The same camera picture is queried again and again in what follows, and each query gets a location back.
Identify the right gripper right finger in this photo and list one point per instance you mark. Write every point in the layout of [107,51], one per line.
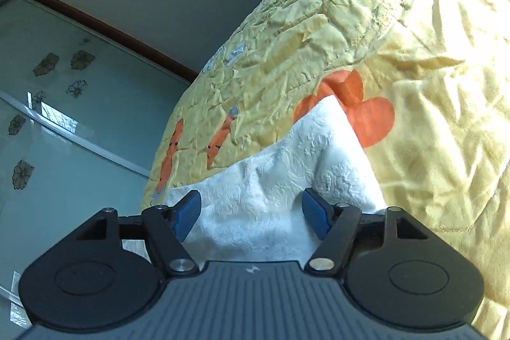
[335,226]

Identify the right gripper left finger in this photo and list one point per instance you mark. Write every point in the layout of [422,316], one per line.
[166,228]

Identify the cream white textured pants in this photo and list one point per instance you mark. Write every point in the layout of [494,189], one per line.
[251,211]

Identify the glass wardrobe sliding door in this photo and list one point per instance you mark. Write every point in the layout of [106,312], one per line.
[81,120]

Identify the yellow quilt with orange prints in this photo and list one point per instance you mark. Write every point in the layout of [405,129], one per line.
[425,86]

